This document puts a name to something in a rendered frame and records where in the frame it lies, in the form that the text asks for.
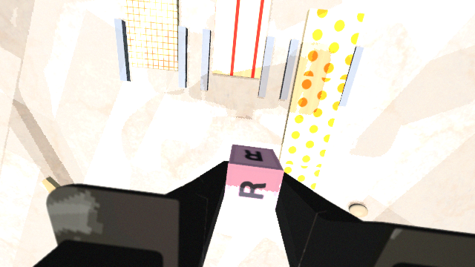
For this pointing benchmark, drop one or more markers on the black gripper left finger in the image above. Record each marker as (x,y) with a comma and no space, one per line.
(178,224)

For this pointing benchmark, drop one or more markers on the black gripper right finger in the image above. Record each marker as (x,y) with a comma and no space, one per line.
(318,233)

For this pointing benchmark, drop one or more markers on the pink and white cube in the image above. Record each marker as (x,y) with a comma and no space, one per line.
(253,180)

